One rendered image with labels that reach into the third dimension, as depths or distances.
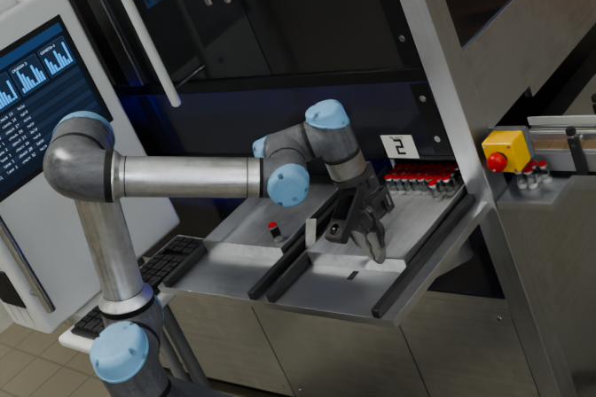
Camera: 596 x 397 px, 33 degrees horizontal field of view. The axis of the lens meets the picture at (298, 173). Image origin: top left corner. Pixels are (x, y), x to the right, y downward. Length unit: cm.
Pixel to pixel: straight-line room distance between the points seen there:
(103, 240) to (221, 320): 121
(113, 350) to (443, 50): 88
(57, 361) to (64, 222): 168
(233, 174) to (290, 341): 127
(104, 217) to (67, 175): 19
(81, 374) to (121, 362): 209
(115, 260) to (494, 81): 88
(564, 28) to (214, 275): 101
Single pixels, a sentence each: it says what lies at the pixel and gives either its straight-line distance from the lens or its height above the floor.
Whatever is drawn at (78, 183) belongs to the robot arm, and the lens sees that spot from 184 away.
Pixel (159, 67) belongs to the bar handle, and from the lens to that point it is 251.
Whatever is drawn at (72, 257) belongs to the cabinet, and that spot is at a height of 93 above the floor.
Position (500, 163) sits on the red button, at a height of 100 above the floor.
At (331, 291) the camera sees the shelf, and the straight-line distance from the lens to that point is 212.
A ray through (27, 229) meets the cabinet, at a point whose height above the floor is 107.
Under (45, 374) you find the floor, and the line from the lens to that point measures 423.
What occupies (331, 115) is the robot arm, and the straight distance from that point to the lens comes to 191.
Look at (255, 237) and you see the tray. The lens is 244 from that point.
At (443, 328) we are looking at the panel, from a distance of 258.
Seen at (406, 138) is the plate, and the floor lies 104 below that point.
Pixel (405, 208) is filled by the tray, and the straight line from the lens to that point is 229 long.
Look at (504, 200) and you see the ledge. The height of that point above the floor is 88.
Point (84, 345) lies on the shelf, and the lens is 254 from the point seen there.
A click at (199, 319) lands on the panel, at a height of 36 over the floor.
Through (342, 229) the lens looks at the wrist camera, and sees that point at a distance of 196.
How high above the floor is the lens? 199
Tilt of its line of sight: 25 degrees down
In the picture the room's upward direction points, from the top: 24 degrees counter-clockwise
